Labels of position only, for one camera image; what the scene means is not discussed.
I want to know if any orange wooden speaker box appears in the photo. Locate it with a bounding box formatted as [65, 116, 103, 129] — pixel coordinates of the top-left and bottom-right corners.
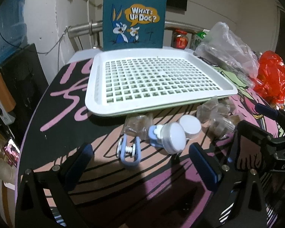
[0, 73, 16, 125]

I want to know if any green white carton box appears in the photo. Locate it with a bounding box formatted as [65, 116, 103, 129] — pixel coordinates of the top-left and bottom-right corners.
[189, 29, 209, 51]

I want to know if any blue flower hair clip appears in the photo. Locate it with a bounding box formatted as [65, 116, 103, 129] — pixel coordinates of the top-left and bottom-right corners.
[148, 125, 169, 148]

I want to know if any white perforated plastic tray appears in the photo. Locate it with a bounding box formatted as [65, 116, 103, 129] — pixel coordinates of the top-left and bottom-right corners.
[85, 48, 238, 117]

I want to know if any brown snack cube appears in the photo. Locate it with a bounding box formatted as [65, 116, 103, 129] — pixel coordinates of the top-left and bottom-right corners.
[122, 113, 153, 140]
[217, 98, 236, 118]
[209, 113, 236, 139]
[196, 96, 219, 123]

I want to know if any red lidded sauce jar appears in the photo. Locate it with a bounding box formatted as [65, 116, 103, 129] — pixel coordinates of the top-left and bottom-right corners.
[171, 29, 188, 49]

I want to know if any smartphone with lit screen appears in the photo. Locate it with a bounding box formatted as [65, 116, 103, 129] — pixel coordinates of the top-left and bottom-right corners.
[4, 137, 20, 167]

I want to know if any clear plastic bag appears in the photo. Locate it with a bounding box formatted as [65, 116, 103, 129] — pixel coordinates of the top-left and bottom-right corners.
[195, 22, 260, 88]

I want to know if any red plastic bag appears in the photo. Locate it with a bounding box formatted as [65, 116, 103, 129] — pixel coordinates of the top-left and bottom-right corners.
[253, 51, 285, 105]

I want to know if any metal bed rail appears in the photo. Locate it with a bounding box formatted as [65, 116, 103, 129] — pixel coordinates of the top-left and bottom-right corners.
[67, 20, 203, 48]

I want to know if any blue water dispenser bottle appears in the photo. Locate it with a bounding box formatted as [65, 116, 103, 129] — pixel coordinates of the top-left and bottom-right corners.
[0, 0, 27, 64]

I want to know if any blue hair claw clip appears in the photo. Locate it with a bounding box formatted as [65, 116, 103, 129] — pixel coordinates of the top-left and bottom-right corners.
[116, 134, 142, 169]

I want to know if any black cabinet under bottle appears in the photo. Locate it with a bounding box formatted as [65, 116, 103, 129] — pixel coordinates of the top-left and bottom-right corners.
[0, 44, 48, 146]

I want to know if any cartoon printed bed blanket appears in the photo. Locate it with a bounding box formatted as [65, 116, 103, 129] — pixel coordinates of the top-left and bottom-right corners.
[15, 49, 285, 228]

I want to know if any teal Bugs Bunny felt bag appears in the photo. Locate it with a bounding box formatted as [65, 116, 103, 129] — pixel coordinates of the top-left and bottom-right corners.
[102, 0, 166, 51]

